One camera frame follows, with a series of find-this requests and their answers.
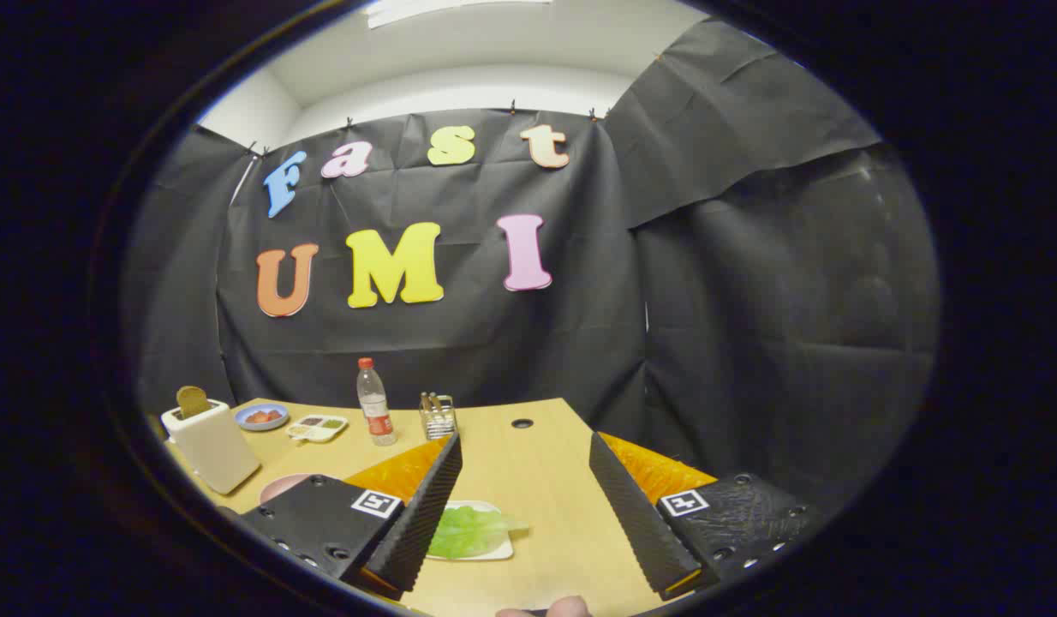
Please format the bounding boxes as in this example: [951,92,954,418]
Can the white divided tray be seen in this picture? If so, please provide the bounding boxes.
[287,415,349,444]

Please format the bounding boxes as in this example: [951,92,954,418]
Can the green lettuce leaf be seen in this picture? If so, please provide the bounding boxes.
[427,506,529,560]

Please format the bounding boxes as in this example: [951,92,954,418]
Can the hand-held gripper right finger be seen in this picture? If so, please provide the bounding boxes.
[589,432,821,601]

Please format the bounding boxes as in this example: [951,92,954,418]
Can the white toaster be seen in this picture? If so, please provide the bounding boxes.
[160,398,262,495]

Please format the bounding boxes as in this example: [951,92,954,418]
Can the wire utensil holder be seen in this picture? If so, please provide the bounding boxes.
[419,394,457,440]

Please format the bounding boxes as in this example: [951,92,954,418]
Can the clear bottle with red cap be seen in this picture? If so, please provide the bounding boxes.
[357,357,398,446]

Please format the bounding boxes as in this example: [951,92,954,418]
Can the white square plate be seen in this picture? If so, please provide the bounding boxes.
[426,500,517,562]

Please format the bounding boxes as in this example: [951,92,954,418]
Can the white ceiling light panel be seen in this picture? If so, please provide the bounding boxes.
[366,0,553,29]

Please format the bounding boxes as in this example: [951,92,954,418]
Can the black backdrop cloth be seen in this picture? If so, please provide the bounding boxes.
[122,17,941,506]

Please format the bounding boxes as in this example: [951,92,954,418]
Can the blue plate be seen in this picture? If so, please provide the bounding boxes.
[236,403,290,431]

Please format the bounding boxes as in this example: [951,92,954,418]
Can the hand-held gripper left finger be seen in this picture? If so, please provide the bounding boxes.
[237,433,463,601]

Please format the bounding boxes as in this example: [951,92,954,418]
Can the pink plate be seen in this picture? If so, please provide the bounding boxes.
[260,473,341,505]

